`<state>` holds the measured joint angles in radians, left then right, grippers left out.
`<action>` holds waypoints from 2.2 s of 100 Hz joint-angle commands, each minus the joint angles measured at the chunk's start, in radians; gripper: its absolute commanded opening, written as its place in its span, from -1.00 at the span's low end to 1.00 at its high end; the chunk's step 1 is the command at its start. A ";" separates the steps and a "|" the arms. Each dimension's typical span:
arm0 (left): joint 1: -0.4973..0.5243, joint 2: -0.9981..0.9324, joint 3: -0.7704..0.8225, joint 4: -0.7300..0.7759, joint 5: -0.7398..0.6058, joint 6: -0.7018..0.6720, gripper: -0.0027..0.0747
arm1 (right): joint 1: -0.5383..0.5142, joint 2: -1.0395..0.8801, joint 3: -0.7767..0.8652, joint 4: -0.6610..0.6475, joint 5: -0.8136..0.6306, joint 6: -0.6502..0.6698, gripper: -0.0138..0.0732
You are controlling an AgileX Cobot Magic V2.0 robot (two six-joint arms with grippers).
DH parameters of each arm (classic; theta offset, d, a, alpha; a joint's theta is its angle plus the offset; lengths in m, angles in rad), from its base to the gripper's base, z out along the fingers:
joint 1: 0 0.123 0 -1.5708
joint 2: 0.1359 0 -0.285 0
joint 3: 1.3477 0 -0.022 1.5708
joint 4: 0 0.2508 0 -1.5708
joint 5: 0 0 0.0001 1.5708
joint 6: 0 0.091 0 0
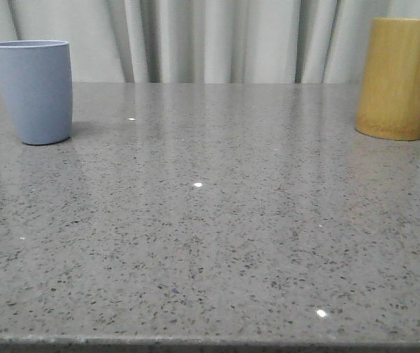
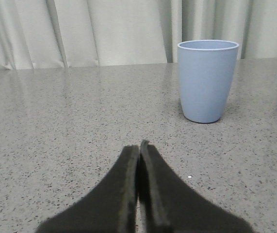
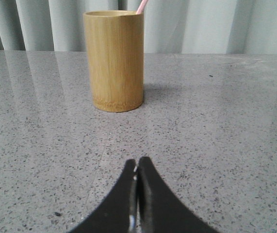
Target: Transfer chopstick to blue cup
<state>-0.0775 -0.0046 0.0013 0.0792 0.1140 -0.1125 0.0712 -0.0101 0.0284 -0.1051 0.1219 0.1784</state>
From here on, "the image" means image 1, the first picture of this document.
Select grey-white curtain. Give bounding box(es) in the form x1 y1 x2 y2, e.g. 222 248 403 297
0 1 420 83

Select bamboo wooden cup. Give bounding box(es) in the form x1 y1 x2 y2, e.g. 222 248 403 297
355 18 420 141

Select blue plastic cup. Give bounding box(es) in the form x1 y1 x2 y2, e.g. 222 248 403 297
0 40 73 146

